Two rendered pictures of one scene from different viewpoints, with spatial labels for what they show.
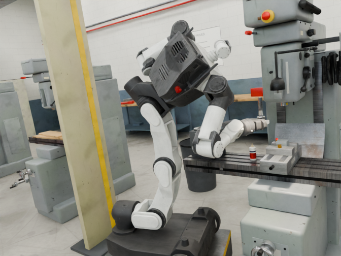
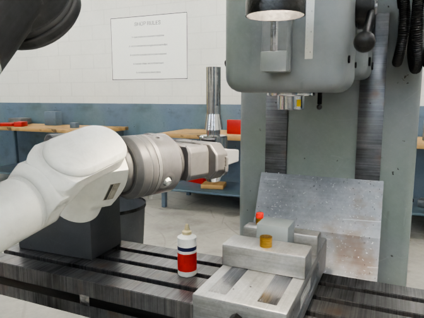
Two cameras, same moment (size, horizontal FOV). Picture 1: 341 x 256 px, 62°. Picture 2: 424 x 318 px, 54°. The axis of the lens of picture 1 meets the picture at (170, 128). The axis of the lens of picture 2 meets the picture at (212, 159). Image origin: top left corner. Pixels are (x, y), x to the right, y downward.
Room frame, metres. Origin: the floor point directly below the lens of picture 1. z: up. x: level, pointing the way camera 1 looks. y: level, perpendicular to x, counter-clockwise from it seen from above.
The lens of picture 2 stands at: (0.94, -0.37, 1.30)
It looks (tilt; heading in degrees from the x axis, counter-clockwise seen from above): 9 degrees down; 347
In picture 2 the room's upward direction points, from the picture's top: straight up
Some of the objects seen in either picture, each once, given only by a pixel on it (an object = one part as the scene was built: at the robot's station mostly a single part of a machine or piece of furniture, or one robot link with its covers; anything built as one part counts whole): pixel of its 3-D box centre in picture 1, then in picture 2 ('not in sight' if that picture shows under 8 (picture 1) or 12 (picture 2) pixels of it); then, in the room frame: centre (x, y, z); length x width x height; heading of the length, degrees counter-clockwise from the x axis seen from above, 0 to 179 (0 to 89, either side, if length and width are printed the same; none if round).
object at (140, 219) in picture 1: (151, 213); not in sight; (1.70, 0.19, 0.68); 0.21 x 0.20 x 0.13; 68
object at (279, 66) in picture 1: (277, 78); (277, 0); (1.55, -0.61, 1.45); 0.04 x 0.04 x 0.21; 53
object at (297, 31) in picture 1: (283, 34); not in sight; (1.67, -0.70, 1.68); 0.34 x 0.24 x 0.10; 143
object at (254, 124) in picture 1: (250, 125); (171, 163); (1.56, -0.45, 1.20); 0.13 x 0.12 x 0.10; 33
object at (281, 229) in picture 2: (282, 145); (275, 236); (1.65, -0.66, 1.04); 0.06 x 0.05 x 0.06; 52
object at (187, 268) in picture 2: (252, 151); (187, 248); (1.76, -0.51, 0.99); 0.04 x 0.04 x 0.11
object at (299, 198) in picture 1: (288, 183); not in sight; (1.64, -0.68, 0.79); 0.50 x 0.35 x 0.12; 143
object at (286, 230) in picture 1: (290, 237); not in sight; (1.62, -0.66, 0.43); 0.81 x 0.32 x 0.60; 143
